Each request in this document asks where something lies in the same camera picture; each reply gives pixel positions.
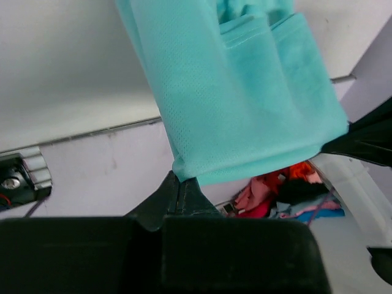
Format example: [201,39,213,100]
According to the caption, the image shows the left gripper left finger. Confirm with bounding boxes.
[1,173,179,293]

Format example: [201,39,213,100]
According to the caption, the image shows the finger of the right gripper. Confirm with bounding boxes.
[321,99,391,167]

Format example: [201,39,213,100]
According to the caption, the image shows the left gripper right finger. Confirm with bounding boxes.
[159,176,333,294]

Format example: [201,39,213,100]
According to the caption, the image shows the teal green t shirt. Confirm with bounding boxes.
[116,1,349,184]

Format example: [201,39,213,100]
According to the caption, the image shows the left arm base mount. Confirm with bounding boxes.
[1,146,53,211]

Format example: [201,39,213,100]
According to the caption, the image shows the pile of colourful clothes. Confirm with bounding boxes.
[222,162,345,225]

